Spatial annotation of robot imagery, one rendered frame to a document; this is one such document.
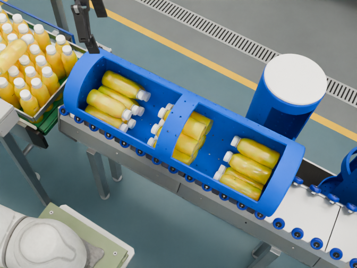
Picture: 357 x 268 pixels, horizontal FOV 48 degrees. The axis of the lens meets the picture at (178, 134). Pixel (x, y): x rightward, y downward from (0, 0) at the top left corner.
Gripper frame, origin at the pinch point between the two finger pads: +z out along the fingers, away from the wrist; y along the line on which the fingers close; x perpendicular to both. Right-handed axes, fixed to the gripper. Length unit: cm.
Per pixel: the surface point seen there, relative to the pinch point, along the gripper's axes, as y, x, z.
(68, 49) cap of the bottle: -32, -31, 44
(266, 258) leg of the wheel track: 36, 55, 113
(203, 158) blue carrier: 9, 27, 64
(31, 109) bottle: -4, -42, 48
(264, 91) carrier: -25, 52, 65
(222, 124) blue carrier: -3, 35, 57
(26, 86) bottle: -13, -45, 44
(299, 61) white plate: -40, 68, 65
